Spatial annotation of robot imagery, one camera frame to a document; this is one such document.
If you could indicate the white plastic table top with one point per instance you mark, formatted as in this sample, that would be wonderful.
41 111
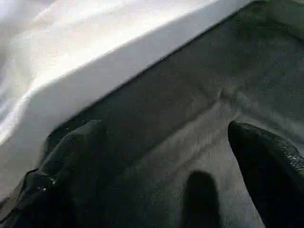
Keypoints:
71 47

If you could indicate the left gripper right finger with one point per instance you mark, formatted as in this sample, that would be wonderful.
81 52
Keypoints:
273 180

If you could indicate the black table mat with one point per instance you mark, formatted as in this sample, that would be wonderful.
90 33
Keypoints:
190 95

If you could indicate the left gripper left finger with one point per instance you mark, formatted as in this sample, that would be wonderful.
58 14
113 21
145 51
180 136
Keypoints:
54 180

